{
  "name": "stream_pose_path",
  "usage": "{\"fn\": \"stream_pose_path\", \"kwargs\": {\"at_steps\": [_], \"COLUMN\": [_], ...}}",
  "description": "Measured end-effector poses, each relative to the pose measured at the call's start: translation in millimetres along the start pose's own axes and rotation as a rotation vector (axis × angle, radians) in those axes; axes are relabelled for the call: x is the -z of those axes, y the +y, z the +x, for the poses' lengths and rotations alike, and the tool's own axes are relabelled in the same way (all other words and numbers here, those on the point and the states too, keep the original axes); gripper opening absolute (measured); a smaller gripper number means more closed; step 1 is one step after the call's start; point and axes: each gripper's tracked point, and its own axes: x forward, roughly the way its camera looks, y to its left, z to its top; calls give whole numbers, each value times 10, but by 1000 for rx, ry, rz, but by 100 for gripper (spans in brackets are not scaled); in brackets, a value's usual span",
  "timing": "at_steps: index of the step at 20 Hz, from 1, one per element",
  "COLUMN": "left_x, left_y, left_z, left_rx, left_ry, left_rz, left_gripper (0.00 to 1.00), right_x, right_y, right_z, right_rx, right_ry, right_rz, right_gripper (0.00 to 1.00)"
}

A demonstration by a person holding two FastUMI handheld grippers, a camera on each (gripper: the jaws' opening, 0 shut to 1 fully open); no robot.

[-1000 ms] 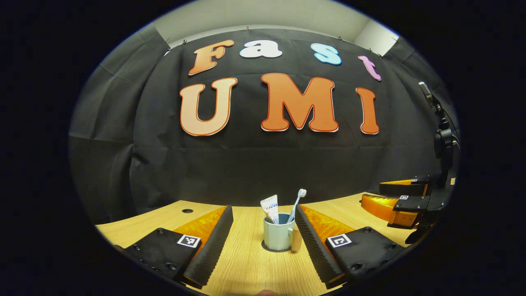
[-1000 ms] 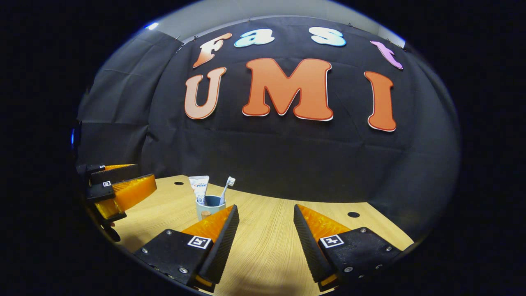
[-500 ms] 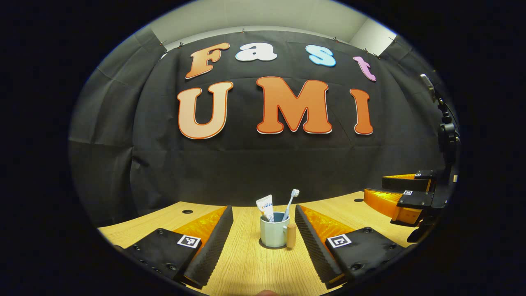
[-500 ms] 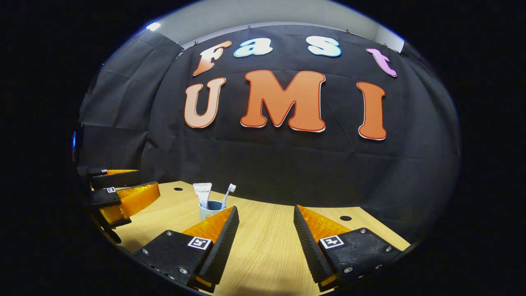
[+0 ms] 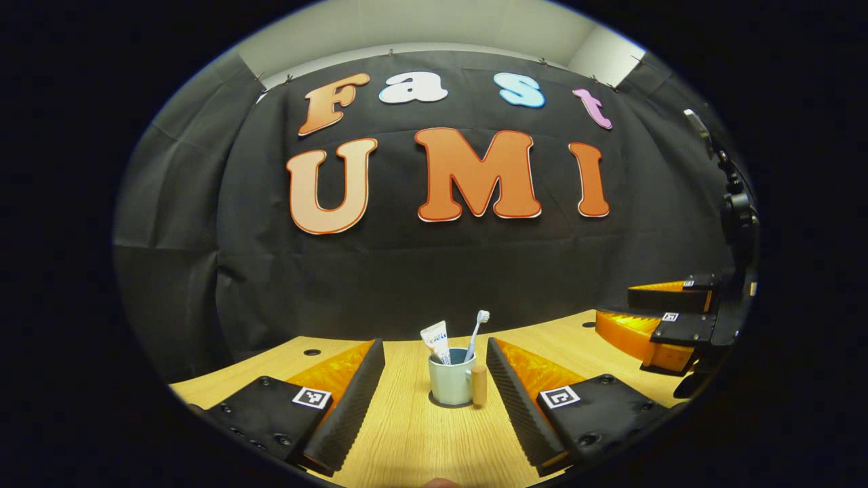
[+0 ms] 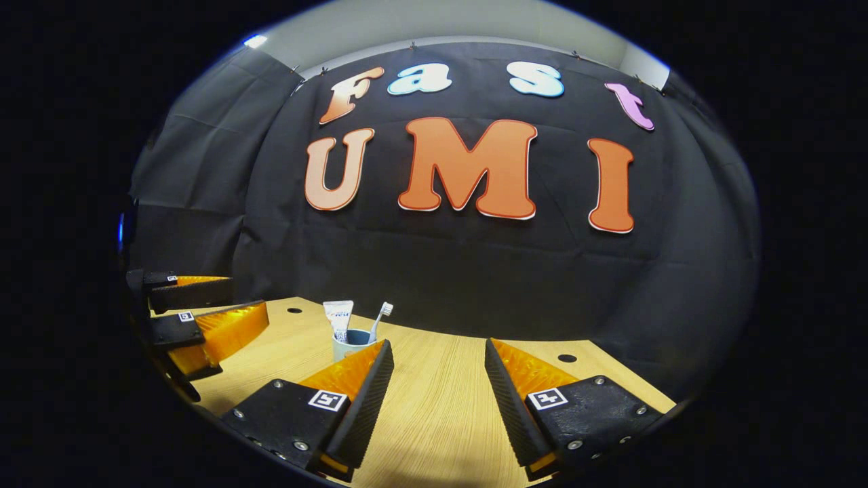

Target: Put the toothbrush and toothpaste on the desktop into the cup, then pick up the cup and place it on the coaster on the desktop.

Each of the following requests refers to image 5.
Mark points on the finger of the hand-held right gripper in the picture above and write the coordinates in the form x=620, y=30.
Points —
x=624, y=335
x=668, y=299

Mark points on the white toothpaste tube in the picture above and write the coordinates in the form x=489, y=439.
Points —
x=435, y=337

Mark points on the white toothbrush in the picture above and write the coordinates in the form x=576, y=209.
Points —
x=477, y=332

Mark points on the black backdrop cloth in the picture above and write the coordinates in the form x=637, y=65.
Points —
x=407, y=271

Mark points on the dark brown round coaster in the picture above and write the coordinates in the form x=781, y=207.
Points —
x=437, y=404

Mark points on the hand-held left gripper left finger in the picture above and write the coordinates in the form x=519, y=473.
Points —
x=352, y=407

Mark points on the wooden desktop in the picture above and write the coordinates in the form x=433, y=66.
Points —
x=420, y=440

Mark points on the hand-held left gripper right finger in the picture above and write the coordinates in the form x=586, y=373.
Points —
x=519, y=413

